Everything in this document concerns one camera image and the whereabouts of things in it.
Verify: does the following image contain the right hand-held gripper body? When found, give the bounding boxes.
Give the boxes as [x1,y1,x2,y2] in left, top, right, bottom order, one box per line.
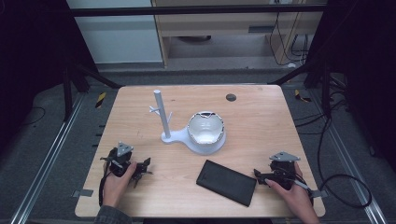
[269,151,302,190]

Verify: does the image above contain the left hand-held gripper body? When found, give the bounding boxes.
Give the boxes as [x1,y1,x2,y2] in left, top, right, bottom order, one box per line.
[100,142,134,178]

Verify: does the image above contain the black case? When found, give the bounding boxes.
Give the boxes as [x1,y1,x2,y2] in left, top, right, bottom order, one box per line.
[195,160,258,207]

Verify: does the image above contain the white bowl with jagged rim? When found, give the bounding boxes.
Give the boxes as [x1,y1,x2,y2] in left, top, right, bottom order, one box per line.
[187,111,226,146]

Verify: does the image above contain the person's left hand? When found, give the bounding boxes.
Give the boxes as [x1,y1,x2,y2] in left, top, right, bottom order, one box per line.
[102,161,138,208]

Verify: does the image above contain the person's right hand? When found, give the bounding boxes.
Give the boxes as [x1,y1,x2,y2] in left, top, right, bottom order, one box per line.
[264,162,321,224]

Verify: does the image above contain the grey tape piece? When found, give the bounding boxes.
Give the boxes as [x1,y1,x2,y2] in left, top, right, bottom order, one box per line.
[309,189,329,200]
[72,189,94,199]

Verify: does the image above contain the white stand with pole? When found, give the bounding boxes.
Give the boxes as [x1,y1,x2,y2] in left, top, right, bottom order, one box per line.
[148,89,227,156]

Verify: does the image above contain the yellow black floor tape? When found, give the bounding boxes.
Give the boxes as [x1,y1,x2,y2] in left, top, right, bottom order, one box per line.
[293,89,312,104]
[94,91,107,109]

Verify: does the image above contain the white cabinet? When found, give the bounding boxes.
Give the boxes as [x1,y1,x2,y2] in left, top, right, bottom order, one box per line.
[65,0,164,64]

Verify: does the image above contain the black curtain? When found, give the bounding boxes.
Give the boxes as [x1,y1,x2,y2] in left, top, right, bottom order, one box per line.
[306,0,396,174]
[0,0,98,153]

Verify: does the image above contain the light wooden desk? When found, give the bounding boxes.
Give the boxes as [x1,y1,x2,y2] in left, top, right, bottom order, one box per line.
[151,0,328,68]

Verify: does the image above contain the right hand-held gripper cable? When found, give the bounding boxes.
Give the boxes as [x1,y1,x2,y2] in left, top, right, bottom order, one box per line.
[291,175,315,204]

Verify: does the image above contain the aluminium floor rail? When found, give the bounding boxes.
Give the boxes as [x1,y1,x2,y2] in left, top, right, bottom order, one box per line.
[8,92,86,224]
[311,90,389,224]

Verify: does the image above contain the black frame leg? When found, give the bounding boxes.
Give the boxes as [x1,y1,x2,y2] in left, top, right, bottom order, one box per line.
[61,60,123,123]
[268,59,332,119]

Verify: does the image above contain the black looped floor cable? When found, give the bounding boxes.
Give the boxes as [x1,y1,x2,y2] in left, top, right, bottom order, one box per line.
[317,116,374,209]

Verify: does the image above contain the thin black floor cable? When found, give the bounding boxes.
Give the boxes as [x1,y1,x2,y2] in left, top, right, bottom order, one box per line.
[20,106,47,128]

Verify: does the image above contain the black cables under desk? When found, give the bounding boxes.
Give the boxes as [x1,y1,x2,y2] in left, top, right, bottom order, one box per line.
[268,12,310,67]

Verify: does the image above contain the black frame crossbar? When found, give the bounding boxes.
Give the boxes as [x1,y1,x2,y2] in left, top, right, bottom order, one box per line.
[69,4,328,17]

